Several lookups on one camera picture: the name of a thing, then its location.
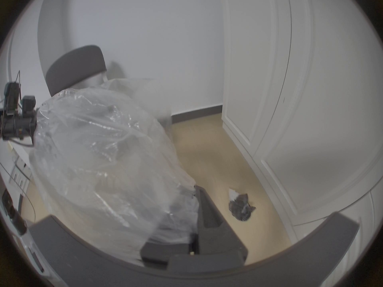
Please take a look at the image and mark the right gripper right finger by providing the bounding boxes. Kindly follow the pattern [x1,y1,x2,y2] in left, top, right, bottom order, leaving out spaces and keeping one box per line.
[195,186,249,265]

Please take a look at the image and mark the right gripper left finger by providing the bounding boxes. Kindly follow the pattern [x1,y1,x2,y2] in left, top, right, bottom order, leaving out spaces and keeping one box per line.
[140,190,198,265]

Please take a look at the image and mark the black plastic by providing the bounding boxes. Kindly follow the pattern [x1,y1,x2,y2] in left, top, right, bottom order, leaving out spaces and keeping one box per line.
[229,193,257,222]

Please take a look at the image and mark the clear plastic bag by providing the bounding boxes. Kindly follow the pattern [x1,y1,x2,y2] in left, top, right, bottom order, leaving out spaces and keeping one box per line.
[30,77,200,264]

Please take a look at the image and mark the grey cushioned white chair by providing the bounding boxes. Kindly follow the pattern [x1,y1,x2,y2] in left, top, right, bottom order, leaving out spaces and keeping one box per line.
[45,44,109,98]

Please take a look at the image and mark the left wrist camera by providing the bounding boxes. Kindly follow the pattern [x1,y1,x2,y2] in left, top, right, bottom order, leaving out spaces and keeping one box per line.
[22,95,37,118]

